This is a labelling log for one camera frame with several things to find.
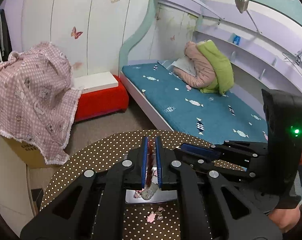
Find white jade pendant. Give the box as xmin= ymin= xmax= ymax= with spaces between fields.
xmin=141 ymin=183 xmax=159 ymax=200

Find grey metal jewelry box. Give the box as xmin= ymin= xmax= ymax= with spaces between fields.
xmin=124 ymin=167 xmax=179 ymax=204

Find right hand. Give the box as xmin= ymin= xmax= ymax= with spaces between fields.
xmin=268 ymin=205 xmax=302 ymax=233

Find teal candy print mattress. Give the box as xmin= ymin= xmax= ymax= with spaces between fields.
xmin=122 ymin=63 xmax=267 ymax=144

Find brown polka dot tablecloth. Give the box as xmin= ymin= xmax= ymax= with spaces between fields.
xmin=39 ymin=129 xmax=246 ymax=240

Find cream lower cabinet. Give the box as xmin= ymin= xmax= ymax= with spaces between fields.
xmin=0 ymin=135 xmax=34 ymax=236

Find pink white charm pile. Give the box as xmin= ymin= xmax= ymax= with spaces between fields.
xmin=146 ymin=206 xmax=165 ymax=223

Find cardboard box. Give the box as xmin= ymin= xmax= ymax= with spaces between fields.
xmin=3 ymin=138 xmax=58 ymax=169

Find pink padded jacket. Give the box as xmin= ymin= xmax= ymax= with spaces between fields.
xmin=173 ymin=41 xmax=216 ymax=89

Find green quilted blanket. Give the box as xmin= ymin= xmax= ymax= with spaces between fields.
xmin=197 ymin=40 xmax=234 ymax=95

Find white pillow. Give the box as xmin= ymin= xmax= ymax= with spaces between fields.
xmin=172 ymin=56 xmax=197 ymax=77

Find red ottoman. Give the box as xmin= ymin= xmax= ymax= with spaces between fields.
xmin=74 ymin=75 xmax=129 ymax=122

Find blue small box on shelf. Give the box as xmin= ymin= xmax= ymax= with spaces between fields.
xmin=233 ymin=35 xmax=241 ymax=46

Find pink checked bear blanket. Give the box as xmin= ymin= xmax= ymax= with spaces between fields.
xmin=0 ymin=42 xmax=82 ymax=165

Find white flat box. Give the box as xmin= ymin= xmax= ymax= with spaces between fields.
xmin=73 ymin=72 xmax=118 ymax=94

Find red butterfly sticker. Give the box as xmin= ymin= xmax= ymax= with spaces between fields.
xmin=70 ymin=27 xmax=83 ymax=40

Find white wardrobe doors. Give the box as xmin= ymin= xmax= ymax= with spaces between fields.
xmin=21 ymin=0 xmax=149 ymax=77

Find hanging clothes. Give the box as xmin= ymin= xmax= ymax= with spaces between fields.
xmin=0 ymin=9 xmax=12 ymax=62

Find wire clothes hanger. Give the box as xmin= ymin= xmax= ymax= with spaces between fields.
xmin=282 ymin=52 xmax=302 ymax=77

